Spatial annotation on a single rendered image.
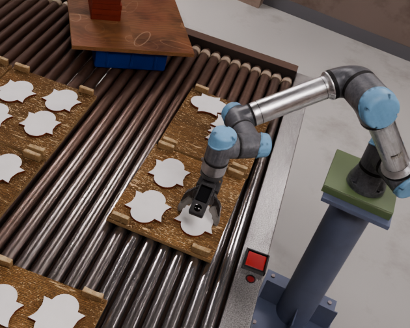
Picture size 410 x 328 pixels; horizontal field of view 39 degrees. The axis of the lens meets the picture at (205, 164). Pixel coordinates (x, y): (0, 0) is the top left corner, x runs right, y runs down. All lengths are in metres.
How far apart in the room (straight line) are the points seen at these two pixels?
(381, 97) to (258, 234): 0.59
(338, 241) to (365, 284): 0.86
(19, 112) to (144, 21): 0.74
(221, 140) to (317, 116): 2.64
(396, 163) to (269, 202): 0.44
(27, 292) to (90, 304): 0.17
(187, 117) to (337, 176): 0.62
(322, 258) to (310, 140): 1.61
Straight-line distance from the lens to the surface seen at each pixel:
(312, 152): 3.87
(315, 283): 2.61
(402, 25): 5.35
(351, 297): 3.14
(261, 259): 1.83
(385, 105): 1.76
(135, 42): 2.42
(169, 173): 1.97
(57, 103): 2.19
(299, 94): 1.81
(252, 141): 1.67
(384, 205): 2.25
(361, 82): 1.79
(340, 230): 2.36
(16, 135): 2.06
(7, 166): 1.93
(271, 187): 2.09
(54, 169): 1.96
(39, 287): 1.64
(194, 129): 2.19
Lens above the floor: 2.28
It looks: 41 degrees down
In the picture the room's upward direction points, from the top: 16 degrees clockwise
